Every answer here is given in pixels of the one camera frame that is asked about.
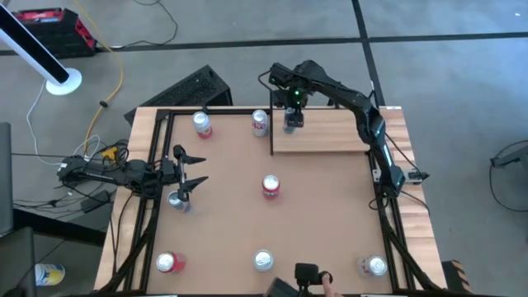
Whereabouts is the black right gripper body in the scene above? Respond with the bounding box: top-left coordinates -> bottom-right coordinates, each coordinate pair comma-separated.
284,88 -> 309,111

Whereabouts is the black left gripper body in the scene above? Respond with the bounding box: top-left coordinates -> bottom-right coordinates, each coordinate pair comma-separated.
158,158 -> 185,186

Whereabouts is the blue silver Red Bull can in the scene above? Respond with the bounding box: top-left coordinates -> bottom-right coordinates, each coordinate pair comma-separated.
282,106 -> 297,135
167,190 -> 193,214

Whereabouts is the orange Fanta can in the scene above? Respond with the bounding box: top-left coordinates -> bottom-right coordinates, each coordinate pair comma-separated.
262,174 -> 281,200
155,251 -> 187,275

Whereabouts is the black power adapter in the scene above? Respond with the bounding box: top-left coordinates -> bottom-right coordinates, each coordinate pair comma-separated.
80,190 -> 111,215

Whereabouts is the black handheld device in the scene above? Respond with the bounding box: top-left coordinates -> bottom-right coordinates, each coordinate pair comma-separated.
263,262 -> 333,297

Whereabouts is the yellow white cup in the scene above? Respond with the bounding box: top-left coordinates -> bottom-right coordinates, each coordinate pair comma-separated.
34,262 -> 66,287

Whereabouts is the dark grey panel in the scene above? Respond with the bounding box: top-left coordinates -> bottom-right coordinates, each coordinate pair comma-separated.
0,122 -> 14,237

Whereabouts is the person's hand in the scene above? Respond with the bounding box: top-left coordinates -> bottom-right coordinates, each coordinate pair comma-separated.
320,274 -> 343,297

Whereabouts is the white lamp stand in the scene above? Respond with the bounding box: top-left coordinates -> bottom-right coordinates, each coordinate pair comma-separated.
0,2 -> 83,97

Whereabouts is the red black toolbox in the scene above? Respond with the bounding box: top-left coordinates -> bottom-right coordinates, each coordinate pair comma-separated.
12,7 -> 98,59

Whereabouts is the black yellow striped block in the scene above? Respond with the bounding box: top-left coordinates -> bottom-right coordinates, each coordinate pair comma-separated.
441,259 -> 471,295

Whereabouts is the wooden shelf with black frame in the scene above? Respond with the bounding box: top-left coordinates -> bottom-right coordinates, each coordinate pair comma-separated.
268,88 -> 383,157

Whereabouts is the black aluminium table frame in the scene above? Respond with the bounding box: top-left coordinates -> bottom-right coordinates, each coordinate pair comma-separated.
98,107 -> 445,295

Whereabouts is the yellow cable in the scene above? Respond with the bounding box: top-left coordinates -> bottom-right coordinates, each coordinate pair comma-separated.
72,0 -> 125,156

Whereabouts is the black floor cable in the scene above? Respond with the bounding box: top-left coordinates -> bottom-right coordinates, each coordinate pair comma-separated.
109,0 -> 179,50

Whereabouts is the white cable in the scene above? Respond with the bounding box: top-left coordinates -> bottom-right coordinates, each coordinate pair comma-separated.
26,80 -> 102,166

